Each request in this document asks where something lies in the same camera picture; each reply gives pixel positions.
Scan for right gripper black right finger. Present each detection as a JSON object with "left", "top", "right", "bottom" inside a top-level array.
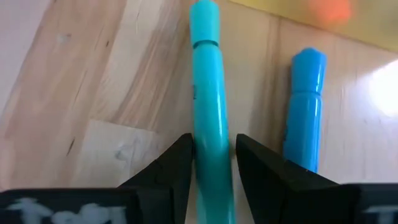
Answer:
[{"left": 235, "top": 133, "right": 398, "bottom": 224}]

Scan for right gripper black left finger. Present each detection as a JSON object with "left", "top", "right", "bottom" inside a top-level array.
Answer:
[{"left": 0, "top": 133, "right": 195, "bottom": 224}]

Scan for blue highlighter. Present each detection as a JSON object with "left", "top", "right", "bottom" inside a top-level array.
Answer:
[{"left": 282, "top": 47, "right": 328, "bottom": 174}]

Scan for teal highlighter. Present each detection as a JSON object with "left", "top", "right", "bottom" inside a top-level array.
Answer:
[{"left": 188, "top": 0, "right": 237, "bottom": 224}]

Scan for yellow translucent plastic bin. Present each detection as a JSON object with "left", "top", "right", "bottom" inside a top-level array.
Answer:
[{"left": 229, "top": 0, "right": 398, "bottom": 52}]

